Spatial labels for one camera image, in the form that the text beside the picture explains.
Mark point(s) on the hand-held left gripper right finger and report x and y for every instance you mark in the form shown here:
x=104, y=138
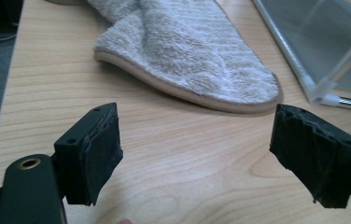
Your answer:
x=313, y=155

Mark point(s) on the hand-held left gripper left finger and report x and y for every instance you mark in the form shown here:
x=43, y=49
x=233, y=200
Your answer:
x=99, y=155

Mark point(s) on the silver metal shelf rack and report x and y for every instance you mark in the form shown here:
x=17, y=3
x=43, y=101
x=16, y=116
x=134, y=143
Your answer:
x=323, y=46

